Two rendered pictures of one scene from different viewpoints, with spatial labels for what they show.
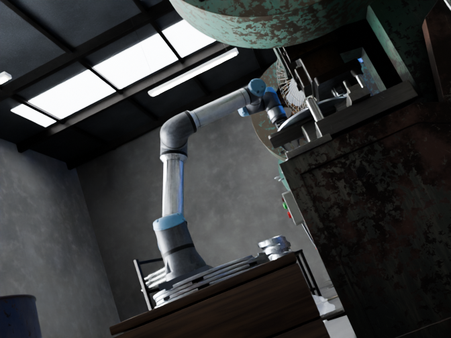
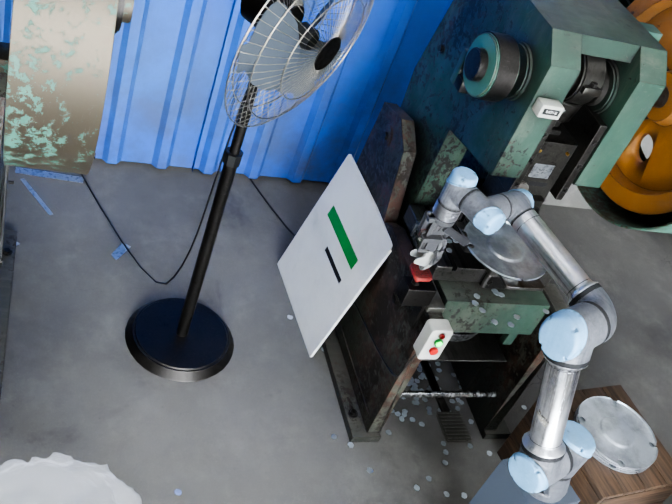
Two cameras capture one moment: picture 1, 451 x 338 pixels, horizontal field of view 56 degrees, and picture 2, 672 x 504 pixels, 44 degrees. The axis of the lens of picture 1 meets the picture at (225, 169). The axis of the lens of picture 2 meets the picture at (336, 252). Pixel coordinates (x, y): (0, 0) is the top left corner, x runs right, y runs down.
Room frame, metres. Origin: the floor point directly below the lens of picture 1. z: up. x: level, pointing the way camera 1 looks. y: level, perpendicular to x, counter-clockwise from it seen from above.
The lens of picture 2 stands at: (3.18, 1.08, 2.26)
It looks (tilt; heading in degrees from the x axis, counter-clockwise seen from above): 39 degrees down; 232
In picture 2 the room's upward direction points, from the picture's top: 23 degrees clockwise
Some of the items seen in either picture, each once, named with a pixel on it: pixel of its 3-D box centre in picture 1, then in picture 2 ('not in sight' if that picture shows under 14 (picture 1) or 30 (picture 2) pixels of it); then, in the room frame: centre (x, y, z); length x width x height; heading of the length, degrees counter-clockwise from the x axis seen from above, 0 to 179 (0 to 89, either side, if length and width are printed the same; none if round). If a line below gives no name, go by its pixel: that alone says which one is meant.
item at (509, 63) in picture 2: not in sight; (494, 70); (1.67, -0.54, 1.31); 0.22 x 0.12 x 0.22; 81
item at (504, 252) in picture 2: (314, 120); (505, 247); (1.45, -0.36, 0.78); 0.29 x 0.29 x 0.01
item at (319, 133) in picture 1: (361, 131); (478, 245); (1.43, -0.49, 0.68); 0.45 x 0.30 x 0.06; 171
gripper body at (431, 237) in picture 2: (284, 130); (433, 231); (1.82, -0.31, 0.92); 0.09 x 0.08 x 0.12; 171
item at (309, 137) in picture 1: (309, 141); (502, 273); (1.45, -0.31, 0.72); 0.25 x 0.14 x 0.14; 81
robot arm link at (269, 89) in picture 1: (269, 100); (459, 189); (1.81, -0.31, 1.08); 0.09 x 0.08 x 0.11; 104
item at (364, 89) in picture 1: (352, 93); not in sight; (1.26, -0.46, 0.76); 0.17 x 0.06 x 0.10; 171
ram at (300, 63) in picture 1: (307, 52); (531, 169); (1.43, -0.45, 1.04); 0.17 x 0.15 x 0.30; 81
